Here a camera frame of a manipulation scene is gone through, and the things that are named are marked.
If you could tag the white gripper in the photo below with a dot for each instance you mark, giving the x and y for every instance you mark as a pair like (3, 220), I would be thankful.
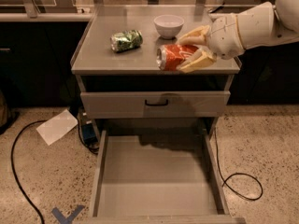
(224, 36)

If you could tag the red coke can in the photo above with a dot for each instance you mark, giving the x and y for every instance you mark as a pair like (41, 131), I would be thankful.
(170, 56)

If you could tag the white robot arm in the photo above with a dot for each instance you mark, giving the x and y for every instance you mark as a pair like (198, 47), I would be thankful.
(268, 24)

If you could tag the green soda can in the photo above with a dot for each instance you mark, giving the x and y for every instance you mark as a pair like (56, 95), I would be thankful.
(126, 40)

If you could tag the grey cabinet with counter top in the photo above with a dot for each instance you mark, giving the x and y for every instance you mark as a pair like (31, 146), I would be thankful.
(99, 69)

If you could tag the closed grey top drawer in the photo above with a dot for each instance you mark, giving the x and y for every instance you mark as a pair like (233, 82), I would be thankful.
(130, 105)

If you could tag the open grey middle drawer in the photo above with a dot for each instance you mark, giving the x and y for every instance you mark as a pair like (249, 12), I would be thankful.
(157, 178)

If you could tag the white ceramic bowl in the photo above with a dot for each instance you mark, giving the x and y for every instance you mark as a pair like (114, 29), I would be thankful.
(168, 26)

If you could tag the blue power box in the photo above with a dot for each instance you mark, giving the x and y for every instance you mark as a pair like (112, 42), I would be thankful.
(87, 131)

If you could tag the white paper sheet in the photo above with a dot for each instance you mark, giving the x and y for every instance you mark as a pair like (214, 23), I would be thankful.
(57, 127)

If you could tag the black drawer handle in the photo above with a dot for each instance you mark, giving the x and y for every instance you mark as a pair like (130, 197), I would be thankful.
(165, 103)

